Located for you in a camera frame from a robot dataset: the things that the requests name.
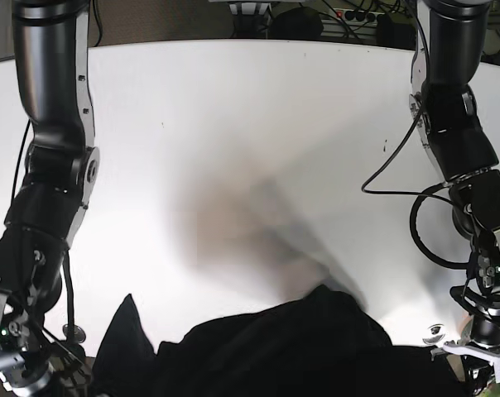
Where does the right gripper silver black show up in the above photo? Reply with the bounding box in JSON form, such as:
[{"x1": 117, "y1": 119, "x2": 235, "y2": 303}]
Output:
[{"x1": 1, "y1": 343, "x2": 89, "y2": 396}]

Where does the right silver table grommet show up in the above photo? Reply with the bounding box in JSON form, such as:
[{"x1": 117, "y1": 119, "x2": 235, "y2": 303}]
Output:
[{"x1": 422, "y1": 323, "x2": 446, "y2": 346}]

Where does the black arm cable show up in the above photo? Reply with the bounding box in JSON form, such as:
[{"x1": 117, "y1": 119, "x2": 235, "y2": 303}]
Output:
[
  {"x1": 360, "y1": 0, "x2": 483, "y2": 270},
  {"x1": 9, "y1": 119, "x2": 85, "y2": 365}
]

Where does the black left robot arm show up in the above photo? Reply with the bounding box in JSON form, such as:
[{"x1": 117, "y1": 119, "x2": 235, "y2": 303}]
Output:
[{"x1": 410, "y1": 1, "x2": 500, "y2": 390}]

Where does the silver table grommet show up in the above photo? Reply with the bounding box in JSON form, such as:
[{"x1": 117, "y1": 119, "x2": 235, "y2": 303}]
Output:
[
  {"x1": 62, "y1": 324, "x2": 87, "y2": 344},
  {"x1": 422, "y1": 323, "x2": 446, "y2": 346}
]

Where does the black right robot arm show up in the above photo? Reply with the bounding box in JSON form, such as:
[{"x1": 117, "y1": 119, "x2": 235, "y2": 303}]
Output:
[{"x1": 0, "y1": 1, "x2": 100, "y2": 396}]

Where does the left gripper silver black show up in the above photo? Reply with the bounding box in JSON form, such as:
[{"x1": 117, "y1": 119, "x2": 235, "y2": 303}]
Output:
[{"x1": 430, "y1": 316, "x2": 500, "y2": 385}]

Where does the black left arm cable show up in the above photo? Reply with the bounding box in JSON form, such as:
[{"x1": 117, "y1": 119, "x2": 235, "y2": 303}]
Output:
[{"x1": 360, "y1": 0, "x2": 483, "y2": 270}]

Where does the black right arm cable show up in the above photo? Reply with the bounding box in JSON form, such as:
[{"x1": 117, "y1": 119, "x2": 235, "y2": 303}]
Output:
[{"x1": 9, "y1": 119, "x2": 85, "y2": 365}]

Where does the left silver table grommet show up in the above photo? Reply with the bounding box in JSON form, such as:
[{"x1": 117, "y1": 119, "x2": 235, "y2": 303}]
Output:
[{"x1": 62, "y1": 324, "x2": 87, "y2": 344}]

